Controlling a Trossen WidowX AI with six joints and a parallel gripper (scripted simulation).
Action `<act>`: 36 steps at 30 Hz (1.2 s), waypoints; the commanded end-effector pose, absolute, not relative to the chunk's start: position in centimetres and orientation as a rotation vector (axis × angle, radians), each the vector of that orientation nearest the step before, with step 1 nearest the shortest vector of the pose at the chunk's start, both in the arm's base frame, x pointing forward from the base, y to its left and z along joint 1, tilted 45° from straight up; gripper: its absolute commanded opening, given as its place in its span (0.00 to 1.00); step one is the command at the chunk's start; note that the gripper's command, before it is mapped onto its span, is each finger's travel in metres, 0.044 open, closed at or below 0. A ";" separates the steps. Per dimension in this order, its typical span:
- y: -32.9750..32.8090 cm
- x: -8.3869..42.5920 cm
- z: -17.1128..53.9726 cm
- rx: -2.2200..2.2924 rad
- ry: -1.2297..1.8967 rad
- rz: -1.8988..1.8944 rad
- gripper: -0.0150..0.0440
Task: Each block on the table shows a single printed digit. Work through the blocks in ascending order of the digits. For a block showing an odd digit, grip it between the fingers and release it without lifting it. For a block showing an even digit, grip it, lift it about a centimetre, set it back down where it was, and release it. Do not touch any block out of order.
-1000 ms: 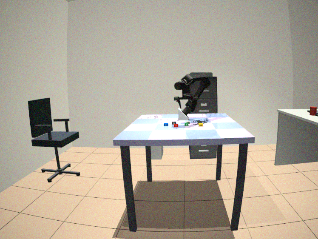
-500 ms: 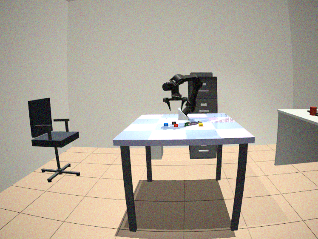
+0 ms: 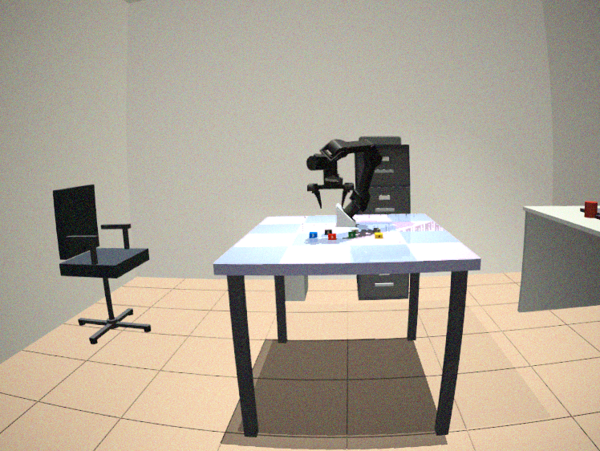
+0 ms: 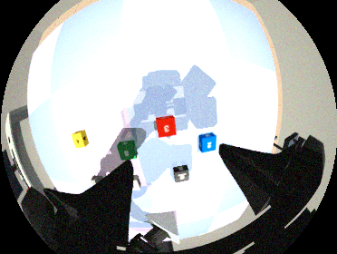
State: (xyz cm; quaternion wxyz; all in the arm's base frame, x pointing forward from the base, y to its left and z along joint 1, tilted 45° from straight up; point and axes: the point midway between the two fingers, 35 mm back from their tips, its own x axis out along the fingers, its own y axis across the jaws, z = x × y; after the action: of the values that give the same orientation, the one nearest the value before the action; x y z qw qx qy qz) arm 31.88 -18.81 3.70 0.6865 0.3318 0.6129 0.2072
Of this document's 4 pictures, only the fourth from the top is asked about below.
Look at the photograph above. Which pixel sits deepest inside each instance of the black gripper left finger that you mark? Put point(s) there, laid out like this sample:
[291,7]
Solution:
[105,206]

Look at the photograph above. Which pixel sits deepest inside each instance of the red block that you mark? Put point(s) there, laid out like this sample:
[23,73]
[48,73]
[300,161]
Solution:
[166,125]

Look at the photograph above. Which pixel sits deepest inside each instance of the yellow block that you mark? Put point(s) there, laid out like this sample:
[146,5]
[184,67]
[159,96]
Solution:
[80,139]

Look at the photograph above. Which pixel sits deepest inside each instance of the cream block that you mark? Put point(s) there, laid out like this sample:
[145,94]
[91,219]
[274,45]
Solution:
[96,179]

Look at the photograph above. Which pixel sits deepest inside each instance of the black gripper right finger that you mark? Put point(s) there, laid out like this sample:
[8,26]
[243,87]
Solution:
[257,173]

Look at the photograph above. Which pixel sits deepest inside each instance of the green block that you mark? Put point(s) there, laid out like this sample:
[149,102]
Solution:
[127,150]

